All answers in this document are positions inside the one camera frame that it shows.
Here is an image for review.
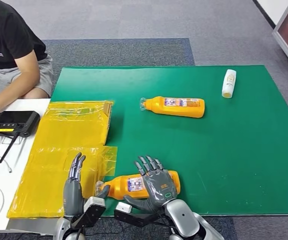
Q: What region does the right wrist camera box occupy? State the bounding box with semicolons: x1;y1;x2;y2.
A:
114;202;160;228

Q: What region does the small white bottle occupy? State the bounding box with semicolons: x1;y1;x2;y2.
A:
221;69;237;99

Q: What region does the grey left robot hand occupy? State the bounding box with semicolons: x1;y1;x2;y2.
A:
62;152;111;218

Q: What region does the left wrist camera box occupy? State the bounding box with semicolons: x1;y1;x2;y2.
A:
71;196;107;229

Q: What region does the orange detergent bottle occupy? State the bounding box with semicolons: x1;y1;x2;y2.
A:
139;96;206;119
94;170;181;201

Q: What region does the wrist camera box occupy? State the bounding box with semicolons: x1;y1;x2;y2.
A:
114;202;160;228
71;196;107;229

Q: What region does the person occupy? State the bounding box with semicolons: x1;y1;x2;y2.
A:
0;0;54;116

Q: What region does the yellow plastic-wrapped box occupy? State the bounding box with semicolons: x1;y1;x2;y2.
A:
6;100;118;220

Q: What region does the black remote controller with antennas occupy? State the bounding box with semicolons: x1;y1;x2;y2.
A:
0;110;41;165

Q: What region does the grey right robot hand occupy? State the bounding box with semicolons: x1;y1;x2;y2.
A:
123;155;179;214

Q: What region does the green mat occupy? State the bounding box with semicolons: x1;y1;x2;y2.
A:
50;65;288;218

